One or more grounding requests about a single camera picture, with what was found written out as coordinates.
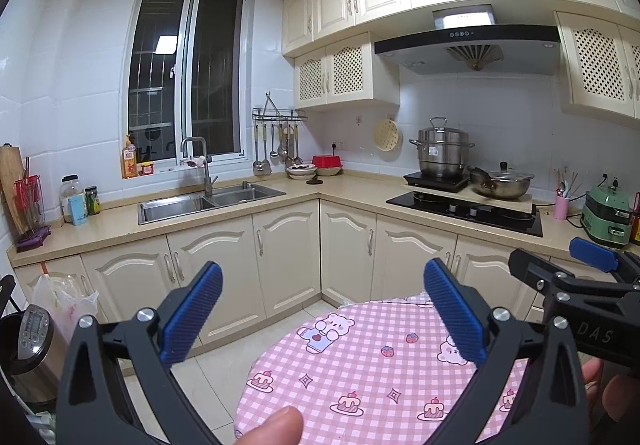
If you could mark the pink checkered tablecloth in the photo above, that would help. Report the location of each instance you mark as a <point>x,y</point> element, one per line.
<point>370,375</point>

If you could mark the pink utensil holder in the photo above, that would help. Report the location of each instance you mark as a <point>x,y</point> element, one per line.
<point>561,207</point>

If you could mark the glass jar with black lid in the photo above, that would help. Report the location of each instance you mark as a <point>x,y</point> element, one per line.
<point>71,185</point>

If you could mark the steel kitchen faucet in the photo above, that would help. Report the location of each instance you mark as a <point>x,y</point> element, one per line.
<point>204,165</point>

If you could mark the range hood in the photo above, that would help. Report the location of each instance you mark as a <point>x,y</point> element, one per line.
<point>465,45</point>

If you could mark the kitchen window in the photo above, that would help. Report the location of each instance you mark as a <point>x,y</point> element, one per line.
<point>190,75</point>

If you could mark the black induction cooker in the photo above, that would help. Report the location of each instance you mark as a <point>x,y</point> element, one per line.
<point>435,181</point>

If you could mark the utensils in holder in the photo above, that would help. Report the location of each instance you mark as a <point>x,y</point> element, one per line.
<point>565,182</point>

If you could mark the steel steamer pot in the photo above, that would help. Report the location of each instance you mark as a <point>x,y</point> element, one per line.
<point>442,150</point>

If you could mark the steel ladle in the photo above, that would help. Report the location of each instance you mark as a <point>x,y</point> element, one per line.
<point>274,152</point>

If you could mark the person's right hand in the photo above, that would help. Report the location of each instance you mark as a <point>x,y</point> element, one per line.
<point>592,375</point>

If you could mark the blue carton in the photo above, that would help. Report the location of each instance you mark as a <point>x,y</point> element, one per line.
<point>78,211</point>

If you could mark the cream lower kitchen cabinet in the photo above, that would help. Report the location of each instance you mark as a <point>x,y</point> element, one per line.
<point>290,265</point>

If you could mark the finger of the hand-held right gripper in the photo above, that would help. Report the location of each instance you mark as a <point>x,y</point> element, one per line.
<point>595,255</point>
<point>530,267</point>

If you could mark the cream lattice door cabinet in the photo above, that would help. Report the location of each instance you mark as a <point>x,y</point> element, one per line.
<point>600,60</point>
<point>345,70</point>

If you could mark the yellow dish soap bottle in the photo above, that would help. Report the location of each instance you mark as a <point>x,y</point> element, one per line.
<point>130,160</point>

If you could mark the dark jar with green label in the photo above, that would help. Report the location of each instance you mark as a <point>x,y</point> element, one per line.
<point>92,201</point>

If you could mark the wooden cutting board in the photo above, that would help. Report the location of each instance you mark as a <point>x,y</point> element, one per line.
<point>11,185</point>

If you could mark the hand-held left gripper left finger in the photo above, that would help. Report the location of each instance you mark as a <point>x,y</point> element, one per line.
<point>192,315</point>

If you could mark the black gas hob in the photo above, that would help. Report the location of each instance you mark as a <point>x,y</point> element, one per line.
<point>465,217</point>

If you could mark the black pot lid knob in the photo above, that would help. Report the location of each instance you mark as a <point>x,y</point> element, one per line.
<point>315,181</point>

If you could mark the green electric cooker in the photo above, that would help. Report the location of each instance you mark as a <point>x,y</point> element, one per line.
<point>605,215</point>

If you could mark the steel double sink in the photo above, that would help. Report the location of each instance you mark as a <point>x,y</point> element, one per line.
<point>210,202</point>

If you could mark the beige bowl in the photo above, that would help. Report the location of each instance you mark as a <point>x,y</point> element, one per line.
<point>330,171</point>

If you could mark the red plastic basin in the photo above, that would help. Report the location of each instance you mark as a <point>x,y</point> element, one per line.
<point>326,161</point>

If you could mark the person's left hand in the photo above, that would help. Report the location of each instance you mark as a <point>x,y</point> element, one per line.
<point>275,430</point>

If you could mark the black folding chair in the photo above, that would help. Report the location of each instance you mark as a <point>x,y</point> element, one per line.
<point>7,292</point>

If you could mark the white plastic bag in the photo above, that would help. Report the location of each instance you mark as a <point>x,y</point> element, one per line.
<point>65,305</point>

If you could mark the wall utensil rack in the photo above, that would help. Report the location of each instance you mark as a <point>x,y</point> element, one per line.
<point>280,114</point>

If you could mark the small red lidded jar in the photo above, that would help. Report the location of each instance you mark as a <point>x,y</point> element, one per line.
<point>146,168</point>

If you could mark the stacked bowls with red lid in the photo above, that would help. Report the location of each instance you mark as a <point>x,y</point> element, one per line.
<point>301,170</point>

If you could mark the steel wok with lid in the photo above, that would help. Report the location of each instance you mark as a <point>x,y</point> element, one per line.
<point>502,182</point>

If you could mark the steel tongs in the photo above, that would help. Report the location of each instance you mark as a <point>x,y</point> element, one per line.
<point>271,105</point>

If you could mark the steel electric pressure cooker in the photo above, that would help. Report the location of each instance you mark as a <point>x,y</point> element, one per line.
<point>35,355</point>

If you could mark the dark sauce bottle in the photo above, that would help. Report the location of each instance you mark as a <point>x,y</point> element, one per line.
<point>636,225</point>

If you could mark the cream round wall trivet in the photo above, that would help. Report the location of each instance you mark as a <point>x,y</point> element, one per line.
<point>387,135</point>

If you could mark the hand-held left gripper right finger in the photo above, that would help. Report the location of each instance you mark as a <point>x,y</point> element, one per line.
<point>455,312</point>

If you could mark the purple board rack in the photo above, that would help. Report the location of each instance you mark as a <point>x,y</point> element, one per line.
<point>34,237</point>

